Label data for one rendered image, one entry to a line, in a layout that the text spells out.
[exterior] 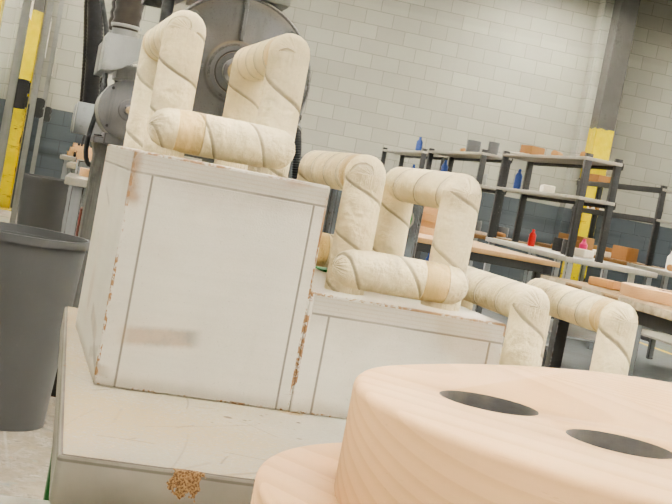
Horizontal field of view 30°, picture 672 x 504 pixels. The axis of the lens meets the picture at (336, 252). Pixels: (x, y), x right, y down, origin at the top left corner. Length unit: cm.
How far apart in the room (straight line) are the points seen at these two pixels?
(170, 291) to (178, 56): 17
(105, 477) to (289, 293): 27
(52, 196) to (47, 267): 588
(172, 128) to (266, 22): 113
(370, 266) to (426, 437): 57
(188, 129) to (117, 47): 416
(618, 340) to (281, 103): 35
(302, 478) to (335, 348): 46
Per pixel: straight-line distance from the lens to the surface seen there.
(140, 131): 111
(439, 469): 40
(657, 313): 437
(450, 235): 100
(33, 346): 470
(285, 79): 96
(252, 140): 94
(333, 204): 205
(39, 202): 1052
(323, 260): 116
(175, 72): 95
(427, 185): 105
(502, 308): 107
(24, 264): 462
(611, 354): 107
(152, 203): 91
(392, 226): 116
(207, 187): 91
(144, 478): 72
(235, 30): 204
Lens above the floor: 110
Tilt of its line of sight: 3 degrees down
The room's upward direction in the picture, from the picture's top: 11 degrees clockwise
